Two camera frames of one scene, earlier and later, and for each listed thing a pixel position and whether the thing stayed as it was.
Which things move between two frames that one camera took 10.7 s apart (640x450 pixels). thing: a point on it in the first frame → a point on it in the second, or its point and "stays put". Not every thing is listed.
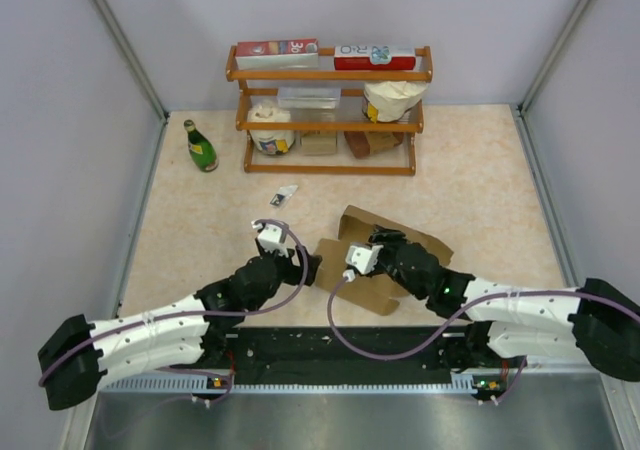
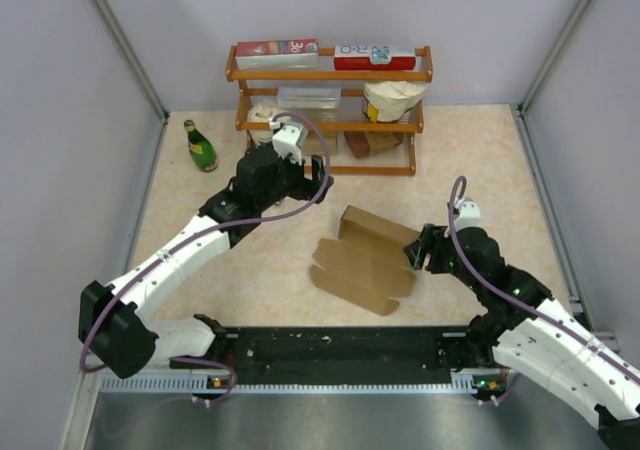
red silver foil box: (281, 54) stays put
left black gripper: (293, 270) → (304, 185)
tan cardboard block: (318, 144) stays put
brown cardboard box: (378, 291) stays put
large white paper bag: (389, 101) stays put
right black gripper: (389, 238) → (431, 241)
